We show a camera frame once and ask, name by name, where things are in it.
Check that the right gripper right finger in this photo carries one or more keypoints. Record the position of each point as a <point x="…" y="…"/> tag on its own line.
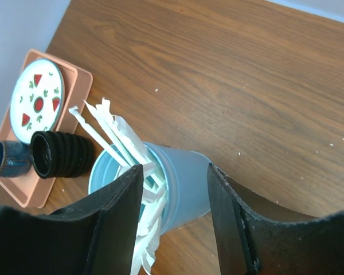
<point x="256" y="236"/>

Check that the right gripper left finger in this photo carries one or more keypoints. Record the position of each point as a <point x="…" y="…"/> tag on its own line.
<point x="95" y="235"/>

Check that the blue straw holder cup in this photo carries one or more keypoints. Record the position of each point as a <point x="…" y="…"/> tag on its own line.
<point x="186" y="178"/>

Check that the stack of black lids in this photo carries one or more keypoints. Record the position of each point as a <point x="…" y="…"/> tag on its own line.
<point x="61" y="155"/>

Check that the white wrapped straws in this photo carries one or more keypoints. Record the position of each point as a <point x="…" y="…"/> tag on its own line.
<point x="126" y="149"/>

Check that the dark blue mug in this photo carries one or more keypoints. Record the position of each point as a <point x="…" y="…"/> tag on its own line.
<point x="15" y="159"/>

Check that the watermelon pattern plate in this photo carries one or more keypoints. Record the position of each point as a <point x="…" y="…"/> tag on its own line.
<point x="37" y="99"/>

